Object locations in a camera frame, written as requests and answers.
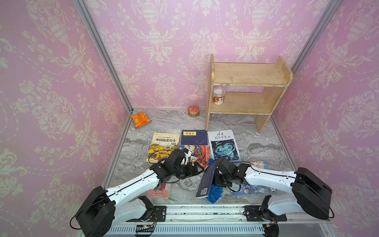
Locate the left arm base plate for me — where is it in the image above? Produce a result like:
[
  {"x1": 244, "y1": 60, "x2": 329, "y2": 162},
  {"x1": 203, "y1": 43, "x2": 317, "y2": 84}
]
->
[{"x1": 127, "y1": 205, "x2": 167, "y2": 222}]

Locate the blue cloth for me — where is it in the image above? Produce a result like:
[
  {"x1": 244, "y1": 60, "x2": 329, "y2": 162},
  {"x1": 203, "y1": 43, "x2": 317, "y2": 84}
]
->
[{"x1": 207, "y1": 159, "x2": 224, "y2": 204}]

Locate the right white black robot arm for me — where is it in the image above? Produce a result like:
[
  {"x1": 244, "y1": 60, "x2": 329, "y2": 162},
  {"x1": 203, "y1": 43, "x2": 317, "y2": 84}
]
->
[{"x1": 213, "y1": 158, "x2": 335, "y2": 221}]

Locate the right aluminium corner post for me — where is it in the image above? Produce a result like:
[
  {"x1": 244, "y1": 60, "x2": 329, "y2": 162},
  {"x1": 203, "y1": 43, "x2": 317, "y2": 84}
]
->
[{"x1": 270, "y1": 0, "x2": 344, "y2": 114}]

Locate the white science magazine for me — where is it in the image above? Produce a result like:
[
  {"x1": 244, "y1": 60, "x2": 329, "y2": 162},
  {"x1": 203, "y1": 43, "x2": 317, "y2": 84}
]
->
[{"x1": 207, "y1": 130, "x2": 242, "y2": 163}]

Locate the navy Guiguzi book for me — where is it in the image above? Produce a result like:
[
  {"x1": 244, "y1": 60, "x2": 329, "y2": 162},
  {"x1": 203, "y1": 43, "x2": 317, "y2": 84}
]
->
[{"x1": 195, "y1": 165, "x2": 214, "y2": 198}]

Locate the orange snack bag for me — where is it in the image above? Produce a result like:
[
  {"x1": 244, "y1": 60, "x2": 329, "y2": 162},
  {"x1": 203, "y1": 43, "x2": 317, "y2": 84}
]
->
[{"x1": 130, "y1": 111, "x2": 152, "y2": 129}]

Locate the colourful sunflower magazine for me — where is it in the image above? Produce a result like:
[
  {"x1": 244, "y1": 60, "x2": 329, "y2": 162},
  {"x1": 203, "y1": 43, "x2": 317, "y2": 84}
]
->
[{"x1": 229, "y1": 161, "x2": 277, "y2": 197}]

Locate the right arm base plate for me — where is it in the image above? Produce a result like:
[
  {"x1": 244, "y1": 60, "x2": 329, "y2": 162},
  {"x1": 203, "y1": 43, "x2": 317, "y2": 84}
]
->
[{"x1": 243, "y1": 205, "x2": 287, "y2": 222}]

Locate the wooden two-tier shelf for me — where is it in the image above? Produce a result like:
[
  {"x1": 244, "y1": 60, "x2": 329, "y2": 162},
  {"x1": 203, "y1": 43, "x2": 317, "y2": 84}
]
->
[{"x1": 205, "y1": 55, "x2": 294, "y2": 133}]

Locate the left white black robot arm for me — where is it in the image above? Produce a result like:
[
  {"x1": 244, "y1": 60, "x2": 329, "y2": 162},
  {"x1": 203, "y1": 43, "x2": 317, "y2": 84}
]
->
[{"x1": 73, "y1": 149, "x2": 205, "y2": 237}]

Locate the red manga comic book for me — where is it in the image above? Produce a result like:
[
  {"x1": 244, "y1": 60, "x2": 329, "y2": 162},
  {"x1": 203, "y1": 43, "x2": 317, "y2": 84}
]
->
[{"x1": 178, "y1": 145, "x2": 210, "y2": 168}]

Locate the white red cup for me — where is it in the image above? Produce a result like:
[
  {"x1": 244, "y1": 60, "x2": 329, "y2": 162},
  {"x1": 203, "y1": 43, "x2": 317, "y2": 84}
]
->
[{"x1": 213, "y1": 87, "x2": 226, "y2": 105}]

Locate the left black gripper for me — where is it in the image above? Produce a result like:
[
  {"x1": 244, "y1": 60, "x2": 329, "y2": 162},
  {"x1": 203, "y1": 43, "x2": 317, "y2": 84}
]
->
[{"x1": 172, "y1": 161, "x2": 206, "y2": 180}]

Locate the left aluminium corner post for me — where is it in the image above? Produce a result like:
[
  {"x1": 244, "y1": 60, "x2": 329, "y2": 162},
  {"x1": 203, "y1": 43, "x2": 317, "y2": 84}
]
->
[{"x1": 73, "y1": 0, "x2": 133, "y2": 115}]

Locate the aluminium front rail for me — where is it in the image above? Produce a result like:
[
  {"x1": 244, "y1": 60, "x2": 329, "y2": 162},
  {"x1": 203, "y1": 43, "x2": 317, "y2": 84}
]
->
[{"x1": 103, "y1": 204, "x2": 338, "y2": 237}]

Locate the yellow history picture book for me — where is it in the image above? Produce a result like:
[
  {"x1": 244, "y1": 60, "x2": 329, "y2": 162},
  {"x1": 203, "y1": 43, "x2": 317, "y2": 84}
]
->
[{"x1": 146, "y1": 132, "x2": 180, "y2": 164}]

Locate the Hamlet purple red book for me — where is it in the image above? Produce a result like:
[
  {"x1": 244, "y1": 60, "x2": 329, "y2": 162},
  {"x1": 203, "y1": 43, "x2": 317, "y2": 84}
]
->
[{"x1": 146, "y1": 183, "x2": 171, "y2": 198}]

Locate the aluminium corner post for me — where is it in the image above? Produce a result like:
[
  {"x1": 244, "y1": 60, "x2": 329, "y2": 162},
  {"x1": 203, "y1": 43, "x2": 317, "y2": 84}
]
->
[
  {"x1": 270, "y1": 0, "x2": 344, "y2": 114},
  {"x1": 73, "y1": 0, "x2": 133, "y2": 115}
]

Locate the dark blue book yellow label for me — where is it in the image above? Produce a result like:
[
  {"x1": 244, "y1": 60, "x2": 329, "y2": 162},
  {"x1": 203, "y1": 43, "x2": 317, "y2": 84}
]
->
[{"x1": 181, "y1": 129, "x2": 208, "y2": 146}]

